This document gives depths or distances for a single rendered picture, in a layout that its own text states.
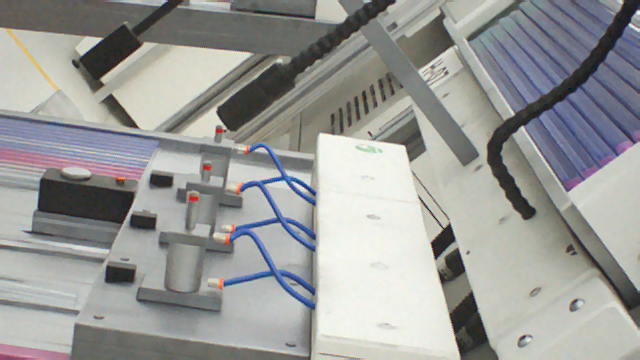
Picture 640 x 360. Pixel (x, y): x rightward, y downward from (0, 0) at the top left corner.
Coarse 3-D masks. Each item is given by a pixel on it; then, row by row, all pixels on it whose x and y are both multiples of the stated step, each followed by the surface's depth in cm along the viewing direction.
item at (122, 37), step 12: (108, 36) 96; (120, 36) 96; (132, 36) 96; (96, 48) 96; (108, 48) 96; (120, 48) 96; (132, 48) 96; (84, 60) 97; (96, 60) 97; (108, 60) 97; (120, 60) 97; (96, 72) 97
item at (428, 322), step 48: (336, 144) 115; (384, 144) 118; (336, 192) 100; (384, 192) 102; (336, 240) 88; (384, 240) 90; (336, 288) 79; (384, 288) 80; (432, 288) 82; (336, 336) 72; (384, 336) 73; (432, 336) 74
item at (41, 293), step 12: (0, 276) 91; (12, 276) 91; (0, 288) 90; (12, 288) 90; (24, 288) 90; (36, 288) 90; (48, 288) 91; (60, 288) 91; (72, 288) 91; (36, 300) 90; (48, 300) 90; (60, 300) 90; (72, 300) 90
